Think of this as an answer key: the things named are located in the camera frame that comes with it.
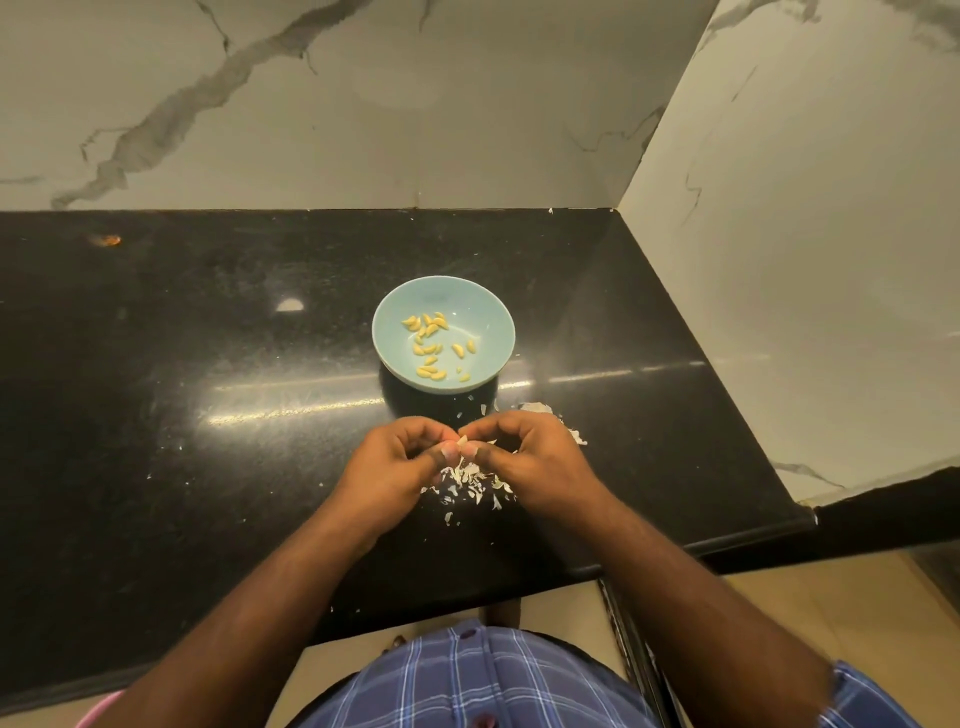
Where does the person's left hand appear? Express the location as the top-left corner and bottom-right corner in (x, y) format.
(322, 415), (461, 554)

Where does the person's right hand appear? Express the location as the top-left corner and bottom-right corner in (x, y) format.
(456, 411), (608, 527)

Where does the garlic peel scrap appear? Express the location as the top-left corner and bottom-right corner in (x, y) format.
(517, 400), (590, 449)

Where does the light blue bowl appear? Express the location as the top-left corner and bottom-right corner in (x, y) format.
(372, 276), (518, 395)

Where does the cluster of peeled garlic cloves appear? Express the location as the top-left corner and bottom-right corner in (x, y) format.
(400, 312), (482, 383)

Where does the person's left forearm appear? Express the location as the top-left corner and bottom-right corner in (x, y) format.
(93, 519), (377, 728)

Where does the person's right forearm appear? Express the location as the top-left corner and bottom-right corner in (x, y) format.
(564, 492), (836, 728)

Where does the black cabinet trim strip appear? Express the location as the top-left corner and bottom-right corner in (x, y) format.
(600, 577), (680, 728)

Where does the blue plaid shirt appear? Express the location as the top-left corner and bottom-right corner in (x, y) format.
(292, 622), (923, 728)

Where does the pink plastic bucket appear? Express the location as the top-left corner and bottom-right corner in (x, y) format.
(75, 693), (122, 728)

